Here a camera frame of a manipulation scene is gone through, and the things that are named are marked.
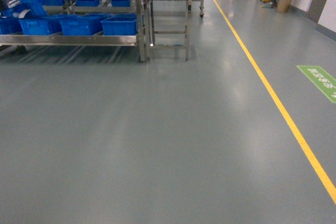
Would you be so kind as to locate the blue plastic bin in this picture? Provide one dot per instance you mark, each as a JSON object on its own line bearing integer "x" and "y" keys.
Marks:
{"x": 41, "y": 25}
{"x": 120, "y": 25}
{"x": 85, "y": 25}

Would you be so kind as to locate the stainless steel table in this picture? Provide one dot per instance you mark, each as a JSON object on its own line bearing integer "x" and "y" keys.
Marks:
{"x": 167, "y": 25}

